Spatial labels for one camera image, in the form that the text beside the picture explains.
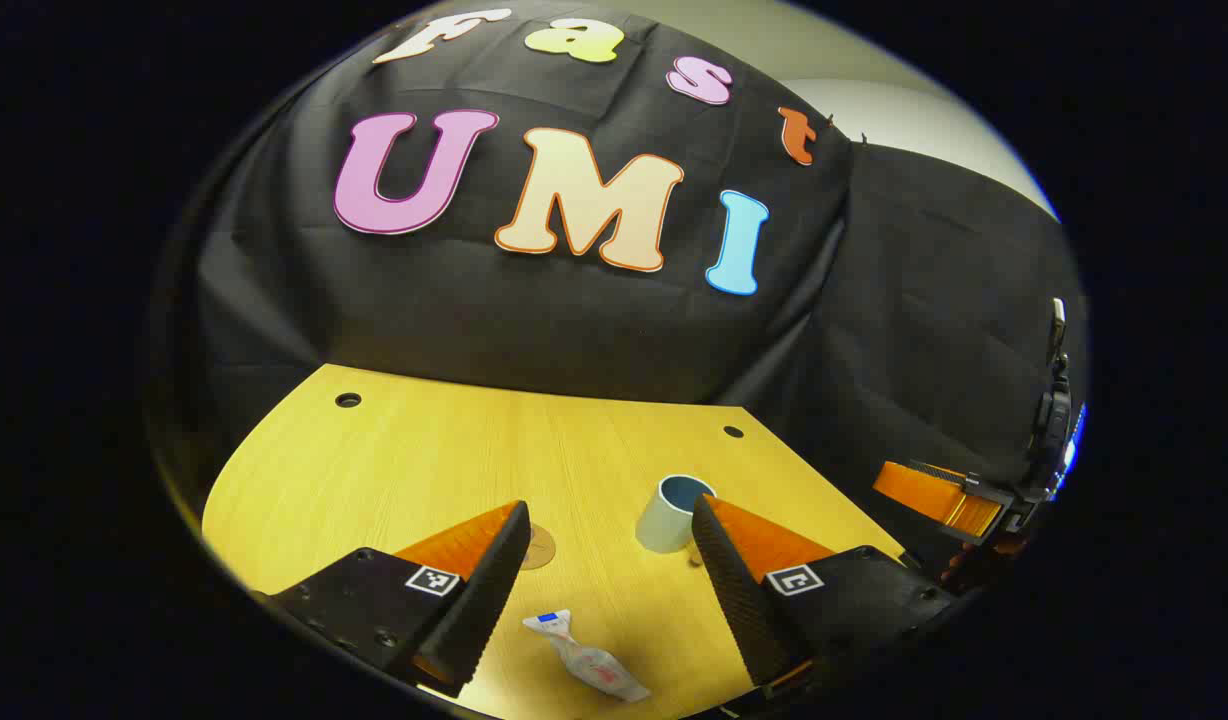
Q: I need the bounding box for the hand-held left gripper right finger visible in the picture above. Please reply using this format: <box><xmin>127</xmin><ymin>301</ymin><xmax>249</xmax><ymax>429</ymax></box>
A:
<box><xmin>691</xmin><ymin>494</ymin><xmax>960</xmax><ymax>701</ymax></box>

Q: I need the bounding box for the yellow wooden desktop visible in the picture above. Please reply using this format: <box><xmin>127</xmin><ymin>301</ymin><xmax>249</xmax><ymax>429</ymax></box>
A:
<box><xmin>202</xmin><ymin>364</ymin><xmax>910</xmax><ymax>720</ymax></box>

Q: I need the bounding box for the round brown coaster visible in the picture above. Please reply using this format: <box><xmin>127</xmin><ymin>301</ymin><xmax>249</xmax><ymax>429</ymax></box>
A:
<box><xmin>519</xmin><ymin>523</ymin><xmax>557</xmax><ymax>571</ymax></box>

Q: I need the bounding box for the white toothpaste tube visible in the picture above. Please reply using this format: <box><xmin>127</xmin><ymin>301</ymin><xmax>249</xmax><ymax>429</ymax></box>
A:
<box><xmin>522</xmin><ymin>609</ymin><xmax>652</xmax><ymax>703</ymax></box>

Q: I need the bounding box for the black backdrop cloth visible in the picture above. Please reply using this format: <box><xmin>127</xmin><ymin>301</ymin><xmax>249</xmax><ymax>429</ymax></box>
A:
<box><xmin>149</xmin><ymin>0</ymin><xmax>1090</xmax><ymax>591</ymax></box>

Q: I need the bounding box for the pale cup with wooden handle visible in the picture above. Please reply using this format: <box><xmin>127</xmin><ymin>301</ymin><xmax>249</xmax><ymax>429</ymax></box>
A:
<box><xmin>635</xmin><ymin>474</ymin><xmax>717</xmax><ymax>566</ymax></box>

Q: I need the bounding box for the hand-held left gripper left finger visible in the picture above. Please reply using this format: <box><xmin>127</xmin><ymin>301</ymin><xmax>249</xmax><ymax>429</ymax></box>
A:
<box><xmin>249</xmin><ymin>500</ymin><xmax>532</xmax><ymax>698</ymax></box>

